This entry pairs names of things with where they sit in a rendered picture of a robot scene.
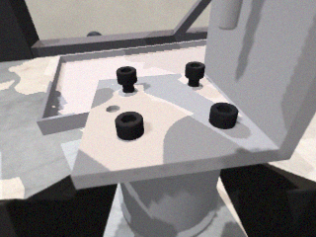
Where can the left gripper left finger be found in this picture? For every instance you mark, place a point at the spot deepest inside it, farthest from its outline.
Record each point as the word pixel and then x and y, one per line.
pixel 58 211

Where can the grey cylinder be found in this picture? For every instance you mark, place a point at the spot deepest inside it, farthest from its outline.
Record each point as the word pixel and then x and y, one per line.
pixel 175 206

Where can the grey l-shaped metal bracket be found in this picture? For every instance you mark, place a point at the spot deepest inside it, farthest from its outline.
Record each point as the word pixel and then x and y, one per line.
pixel 266 68

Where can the blue electric screwdriver barrel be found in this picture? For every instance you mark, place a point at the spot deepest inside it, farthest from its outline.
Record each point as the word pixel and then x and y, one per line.
pixel 229 15

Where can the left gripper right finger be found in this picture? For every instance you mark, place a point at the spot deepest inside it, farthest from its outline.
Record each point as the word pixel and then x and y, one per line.
pixel 271 202

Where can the black screw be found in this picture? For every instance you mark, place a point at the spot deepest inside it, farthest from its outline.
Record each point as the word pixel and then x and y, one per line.
pixel 223 115
pixel 129 125
pixel 194 71
pixel 127 77

